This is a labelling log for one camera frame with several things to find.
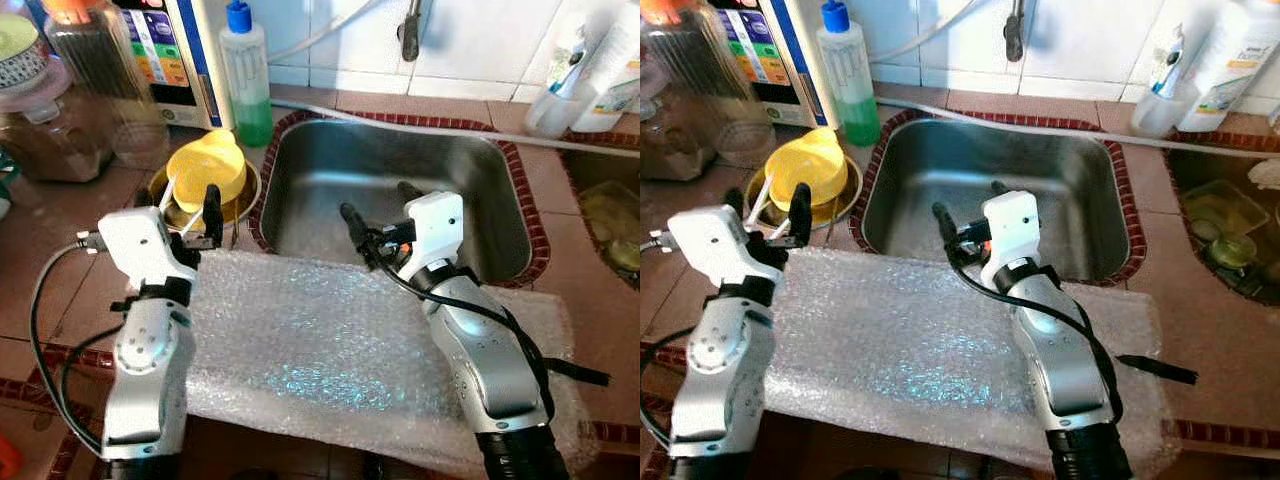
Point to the steel kitchen sink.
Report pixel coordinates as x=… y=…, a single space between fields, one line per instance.
x=340 y=170
x=950 y=170

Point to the clear toothbrush cup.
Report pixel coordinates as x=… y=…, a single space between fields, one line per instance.
x=1160 y=110
x=555 y=110

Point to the white lotion bottle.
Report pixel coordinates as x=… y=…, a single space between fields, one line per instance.
x=1230 y=60
x=615 y=70

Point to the green dish soap bottle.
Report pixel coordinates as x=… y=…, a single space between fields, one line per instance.
x=250 y=100
x=852 y=100

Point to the clear plastic container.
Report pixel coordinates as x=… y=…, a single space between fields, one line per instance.
x=610 y=220
x=1225 y=215

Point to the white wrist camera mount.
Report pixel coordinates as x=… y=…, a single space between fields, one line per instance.
x=140 y=245
x=1010 y=230
x=715 y=245
x=435 y=225

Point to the clear jar orange lid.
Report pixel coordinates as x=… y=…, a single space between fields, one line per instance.
x=700 y=70
x=100 y=70

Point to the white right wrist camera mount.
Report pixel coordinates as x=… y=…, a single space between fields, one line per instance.
x=435 y=225
x=1010 y=230

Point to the white green toothbrush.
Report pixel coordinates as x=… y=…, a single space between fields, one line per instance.
x=168 y=195
x=762 y=198

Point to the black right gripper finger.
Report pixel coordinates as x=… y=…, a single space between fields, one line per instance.
x=356 y=230
x=1000 y=188
x=946 y=228
x=409 y=190

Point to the yellow plastic cup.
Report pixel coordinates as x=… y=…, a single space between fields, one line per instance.
x=205 y=165
x=805 y=165

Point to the white water purifier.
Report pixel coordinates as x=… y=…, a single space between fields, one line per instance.
x=190 y=70
x=790 y=70

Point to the teal rabbit print mug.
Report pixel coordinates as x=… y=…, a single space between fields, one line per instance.
x=6 y=185

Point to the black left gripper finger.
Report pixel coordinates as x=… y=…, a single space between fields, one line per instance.
x=212 y=215
x=735 y=200
x=800 y=215

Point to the clear bubble wrap sheet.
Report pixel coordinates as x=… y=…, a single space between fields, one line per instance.
x=320 y=350
x=900 y=350

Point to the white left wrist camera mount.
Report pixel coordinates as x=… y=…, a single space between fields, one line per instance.
x=140 y=245
x=715 y=245

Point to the brown jar pink lid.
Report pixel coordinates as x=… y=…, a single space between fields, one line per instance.
x=670 y=140
x=50 y=140

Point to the white wall pipe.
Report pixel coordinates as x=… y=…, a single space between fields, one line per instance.
x=450 y=126
x=1050 y=125

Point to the round steel bowl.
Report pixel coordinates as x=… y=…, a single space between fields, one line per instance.
x=852 y=195
x=250 y=195

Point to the orange plastic hanger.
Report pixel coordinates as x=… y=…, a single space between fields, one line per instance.
x=6 y=460

